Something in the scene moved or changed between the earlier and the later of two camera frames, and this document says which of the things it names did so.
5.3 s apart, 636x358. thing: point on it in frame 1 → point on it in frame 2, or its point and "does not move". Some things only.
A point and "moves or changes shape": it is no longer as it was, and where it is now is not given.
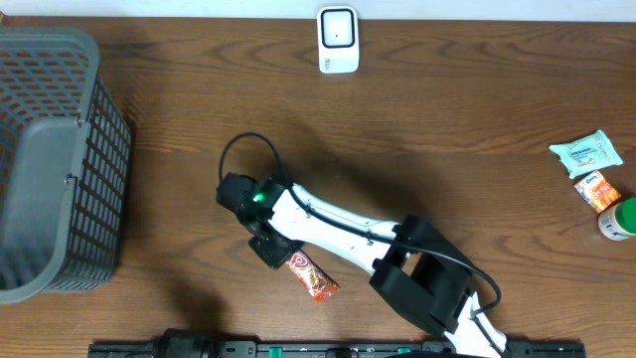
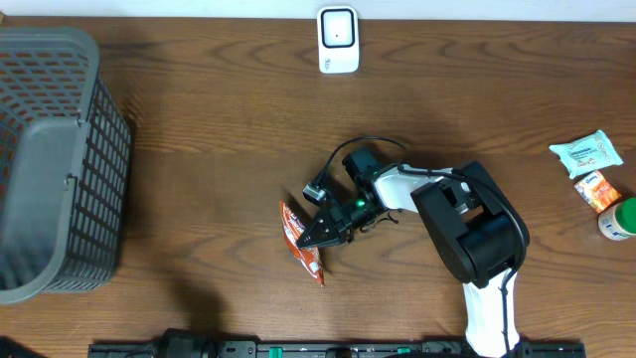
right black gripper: x=271 y=257 → x=335 y=225
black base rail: x=193 y=344 does not move
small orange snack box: x=598 y=191 does not move
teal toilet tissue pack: x=587 y=154 does not move
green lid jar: x=618 y=223 does not move
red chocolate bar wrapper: x=318 y=284 moves or changes shape
